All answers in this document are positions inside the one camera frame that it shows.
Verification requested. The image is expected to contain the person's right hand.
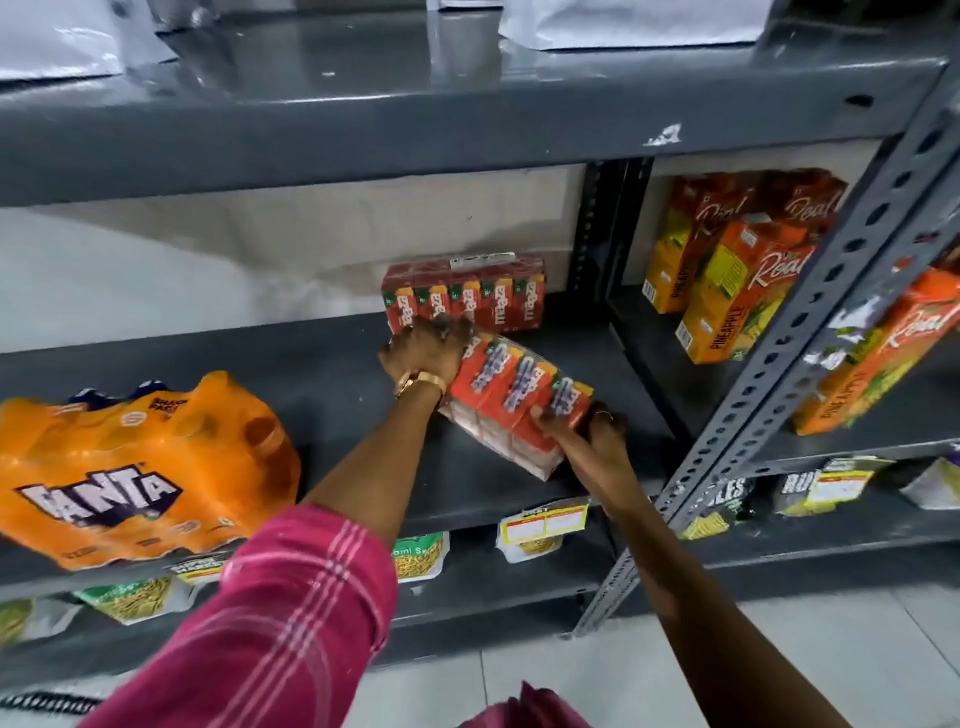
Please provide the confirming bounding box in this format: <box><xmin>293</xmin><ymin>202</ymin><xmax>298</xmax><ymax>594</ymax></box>
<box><xmin>531</xmin><ymin>403</ymin><xmax>640</xmax><ymax>517</ymax></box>

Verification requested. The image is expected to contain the person's left hand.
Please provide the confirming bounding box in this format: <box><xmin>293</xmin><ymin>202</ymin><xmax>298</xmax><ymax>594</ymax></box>
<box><xmin>377</xmin><ymin>315</ymin><xmax>475</xmax><ymax>393</ymax></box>

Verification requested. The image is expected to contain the red juice box multipack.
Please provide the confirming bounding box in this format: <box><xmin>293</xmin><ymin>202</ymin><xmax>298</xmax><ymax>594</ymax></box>
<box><xmin>381</xmin><ymin>252</ymin><xmax>547</xmax><ymax>336</ymax></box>
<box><xmin>438</xmin><ymin>333</ymin><xmax>596</xmax><ymax>483</ymax></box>

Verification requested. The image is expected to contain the person's right forearm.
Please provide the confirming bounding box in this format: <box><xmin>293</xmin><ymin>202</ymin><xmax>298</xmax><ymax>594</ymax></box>
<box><xmin>600</xmin><ymin>491</ymin><xmax>854</xmax><ymax>728</ymax></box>

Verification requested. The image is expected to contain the person's left forearm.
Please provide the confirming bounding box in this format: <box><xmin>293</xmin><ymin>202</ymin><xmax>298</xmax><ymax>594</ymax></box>
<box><xmin>300</xmin><ymin>384</ymin><xmax>445</xmax><ymax>562</ymax></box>

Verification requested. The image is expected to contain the gold wrist watch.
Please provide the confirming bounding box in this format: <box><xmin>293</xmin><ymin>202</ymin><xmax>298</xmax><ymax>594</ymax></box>
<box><xmin>394</xmin><ymin>369</ymin><xmax>448</xmax><ymax>400</ymax></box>

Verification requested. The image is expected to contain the white labelled snack packet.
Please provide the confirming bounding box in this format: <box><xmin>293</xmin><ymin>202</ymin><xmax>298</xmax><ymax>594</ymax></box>
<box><xmin>495</xmin><ymin>498</ymin><xmax>592</xmax><ymax>565</ymax></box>

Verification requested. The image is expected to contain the black yellow snack packet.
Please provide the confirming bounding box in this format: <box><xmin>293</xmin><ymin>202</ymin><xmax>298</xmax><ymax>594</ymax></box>
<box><xmin>677</xmin><ymin>475</ymin><xmax>756</xmax><ymax>542</ymax></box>
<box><xmin>772</xmin><ymin>455</ymin><xmax>895</xmax><ymax>519</ymax></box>

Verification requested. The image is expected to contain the green yellow snack packet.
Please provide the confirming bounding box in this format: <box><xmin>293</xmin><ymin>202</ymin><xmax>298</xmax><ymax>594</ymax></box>
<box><xmin>0</xmin><ymin>596</ymin><xmax>81</xmax><ymax>651</ymax></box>
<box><xmin>73</xmin><ymin>571</ymin><xmax>202</xmax><ymax>627</ymax></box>
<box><xmin>393</xmin><ymin>531</ymin><xmax>451</xmax><ymax>585</ymax></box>

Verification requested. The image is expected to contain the orange juice carton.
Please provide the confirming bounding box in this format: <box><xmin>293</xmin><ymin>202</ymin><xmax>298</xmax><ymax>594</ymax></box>
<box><xmin>675</xmin><ymin>216</ymin><xmax>819</xmax><ymax>366</ymax></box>
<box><xmin>791</xmin><ymin>266</ymin><xmax>960</xmax><ymax>438</ymax></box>
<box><xmin>757</xmin><ymin>168</ymin><xmax>849</xmax><ymax>250</ymax></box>
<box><xmin>642</xmin><ymin>174</ymin><xmax>760</xmax><ymax>315</ymax></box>

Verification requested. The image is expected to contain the grey metal shelf rack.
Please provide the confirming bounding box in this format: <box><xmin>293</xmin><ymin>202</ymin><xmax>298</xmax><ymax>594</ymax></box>
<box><xmin>573</xmin><ymin>135</ymin><xmax>960</xmax><ymax>639</ymax></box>
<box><xmin>0</xmin><ymin>0</ymin><xmax>960</xmax><ymax>680</ymax></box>

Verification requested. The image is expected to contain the orange soda bottle multipack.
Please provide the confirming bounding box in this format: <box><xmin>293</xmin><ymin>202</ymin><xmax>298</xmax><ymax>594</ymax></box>
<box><xmin>0</xmin><ymin>370</ymin><xmax>303</xmax><ymax>573</ymax></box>

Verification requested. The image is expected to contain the white plastic bag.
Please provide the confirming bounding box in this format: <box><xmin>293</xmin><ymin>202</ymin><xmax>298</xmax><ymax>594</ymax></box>
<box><xmin>498</xmin><ymin>0</ymin><xmax>775</xmax><ymax>53</ymax></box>
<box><xmin>0</xmin><ymin>0</ymin><xmax>178</xmax><ymax>83</ymax></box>

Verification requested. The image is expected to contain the black coiled cable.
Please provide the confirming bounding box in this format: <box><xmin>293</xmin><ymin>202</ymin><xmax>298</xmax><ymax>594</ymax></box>
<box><xmin>0</xmin><ymin>689</ymin><xmax>103</xmax><ymax>718</ymax></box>

